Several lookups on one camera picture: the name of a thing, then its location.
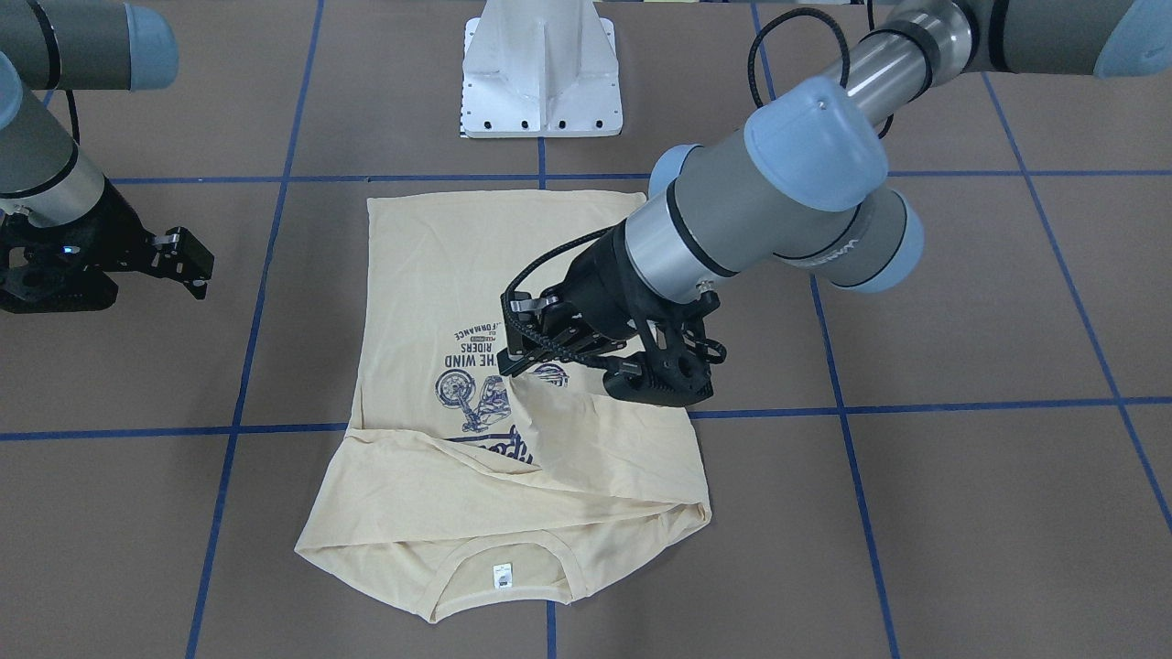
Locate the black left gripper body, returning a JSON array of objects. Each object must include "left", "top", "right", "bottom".
[{"left": 503, "top": 222, "right": 677, "bottom": 359}]

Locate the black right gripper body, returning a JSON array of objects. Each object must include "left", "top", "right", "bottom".
[{"left": 4, "top": 181, "right": 157, "bottom": 278}]

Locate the cream long-sleeve printed shirt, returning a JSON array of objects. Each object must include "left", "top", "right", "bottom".
[{"left": 297, "top": 190, "right": 711, "bottom": 624}]

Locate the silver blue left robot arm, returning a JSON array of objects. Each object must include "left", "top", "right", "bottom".
[{"left": 495, "top": 1, "right": 1168, "bottom": 388}]

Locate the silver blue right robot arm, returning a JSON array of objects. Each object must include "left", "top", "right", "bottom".
[{"left": 1, "top": 1, "right": 214, "bottom": 314}]

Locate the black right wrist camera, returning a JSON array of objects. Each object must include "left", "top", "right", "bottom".
[{"left": 1, "top": 265, "right": 118, "bottom": 314}]

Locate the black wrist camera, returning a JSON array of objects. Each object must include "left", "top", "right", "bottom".
[
  {"left": 602, "top": 320, "right": 727, "bottom": 408},
  {"left": 1, "top": 265, "right": 118, "bottom": 314}
]

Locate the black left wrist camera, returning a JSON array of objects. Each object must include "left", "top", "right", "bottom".
[{"left": 602, "top": 320, "right": 727, "bottom": 408}]

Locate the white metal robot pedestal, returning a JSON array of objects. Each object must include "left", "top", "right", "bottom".
[{"left": 459, "top": 1, "right": 624, "bottom": 140}]

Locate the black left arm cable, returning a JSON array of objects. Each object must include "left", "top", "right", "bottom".
[{"left": 748, "top": 7, "right": 895, "bottom": 140}]

